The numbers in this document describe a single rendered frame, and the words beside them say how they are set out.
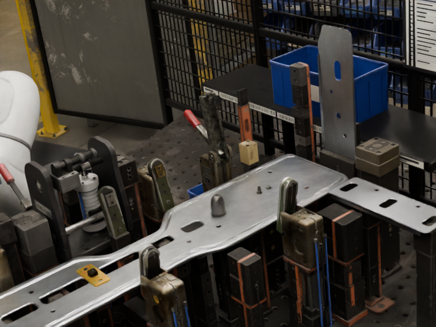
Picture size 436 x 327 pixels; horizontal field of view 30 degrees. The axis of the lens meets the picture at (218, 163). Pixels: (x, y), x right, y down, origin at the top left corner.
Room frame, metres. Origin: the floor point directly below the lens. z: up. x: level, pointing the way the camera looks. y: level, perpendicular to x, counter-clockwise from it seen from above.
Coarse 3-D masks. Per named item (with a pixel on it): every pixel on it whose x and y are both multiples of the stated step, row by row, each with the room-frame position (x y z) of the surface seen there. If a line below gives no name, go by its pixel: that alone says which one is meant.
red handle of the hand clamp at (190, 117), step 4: (184, 112) 1.92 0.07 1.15; (188, 112) 1.92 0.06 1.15; (184, 116) 1.92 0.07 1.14; (188, 116) 1.91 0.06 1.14; (192, 116) 1.91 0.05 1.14; (188, 120) 1.90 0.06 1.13; (192, 120) 1.90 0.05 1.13; (196, 120) 1.90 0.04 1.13; (192, 124) 1.89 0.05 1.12; (196, 124) 1.89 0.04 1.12; (200, 124) 1.89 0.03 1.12; (196, 128) 1.89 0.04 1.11; (200, 128) 1.88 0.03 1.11; (200, 132) 1.87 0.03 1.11; (204, 132) 1.87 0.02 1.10; (204, 136) 1.86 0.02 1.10; (204, 140) 1.86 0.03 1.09; (208, 140) 1.85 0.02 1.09; (208, 144) 1.85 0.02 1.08; (220, 148) 1.83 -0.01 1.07; (220, 152) 1.82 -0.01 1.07; (220, 156) 1.82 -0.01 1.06
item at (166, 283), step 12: (144, 276) 1.35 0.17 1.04; (156, 276) 1.34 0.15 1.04; (168, 276) 1.34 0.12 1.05; (144, 288) 1.34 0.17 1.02; (156, 288) 1.31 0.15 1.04; (168, 288) 1.30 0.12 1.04; (180, 288) 1.31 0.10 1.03; (144, 300) 1.35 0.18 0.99; (156, 300) 1.31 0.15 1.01; (168, 300) 1.29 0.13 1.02; (180, 300) 1.30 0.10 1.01; (156, 312) 1.32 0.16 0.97; (168, 312) 1.29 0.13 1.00; (180, 312) 1.30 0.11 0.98; (156, 324) 1.32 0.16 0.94; (168, 324) 1.29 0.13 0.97; (180, 324) 1.30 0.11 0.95
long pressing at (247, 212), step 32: (288, 160) 1.87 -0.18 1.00; (224, 192) 1.74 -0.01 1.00; (256, 192) 1.72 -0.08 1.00; (320, 192) 1.68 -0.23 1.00; (224, 224) 1.58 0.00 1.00; (256, 224) 1.57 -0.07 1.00; (96, 256) 1.51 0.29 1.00; (160, 256) 1.48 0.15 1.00; (192, 256) 1.48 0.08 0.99; (32, 288) 1.42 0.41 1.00; (96, 288) 1.39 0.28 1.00; (128, 288) 1.39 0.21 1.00; (0, 320) 1.33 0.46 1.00; (32, 320) 1.31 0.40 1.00; (64, 320) 1.30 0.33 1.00
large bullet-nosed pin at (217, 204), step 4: (212, 196) 1.64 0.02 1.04; (216, 196) 1.64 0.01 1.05; (220, 196) 1.64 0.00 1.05; (212, 200) 1.63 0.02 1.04; (216, 200) 1.63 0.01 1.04; (220, 200) 1.63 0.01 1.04; (212, 204) 1.63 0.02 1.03; (216, 204) 1.63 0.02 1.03; (220, 204) 1.63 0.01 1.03; (212, 208) 1.63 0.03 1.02; (216, 208) 1.63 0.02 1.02; (220, 208) 1.63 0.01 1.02; (224, 208) 1.64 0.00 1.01; (212, 212) 1.63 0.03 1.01; (216, 212) 1.63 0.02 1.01; (220, 212) 1.63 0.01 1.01; (224, 212) 1.63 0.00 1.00; (216, 216) 1.63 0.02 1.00
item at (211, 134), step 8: (200, 96) 1.84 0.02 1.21; (208, 96) 1.85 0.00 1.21; (216, 96) 1.82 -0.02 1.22; (200, 104) 1.84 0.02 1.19; (208, 104) 1.84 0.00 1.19; (216, 104) 1.81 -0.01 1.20; (208, 112) 1.83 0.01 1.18; (216, 112) 1.84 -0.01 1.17; (208, 120) 1.82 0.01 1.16; (216, 120) 1.84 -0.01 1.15; (208, 128) 1.83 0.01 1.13; (216, 128) 1.84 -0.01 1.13; (208, 136) 1.83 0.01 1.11; (216, 136) 1.83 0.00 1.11; (216, 144) 1.82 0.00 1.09; (224, 144) 1.83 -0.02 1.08; (216, 152) 1.81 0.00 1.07; (224, 152) 1.83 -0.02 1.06
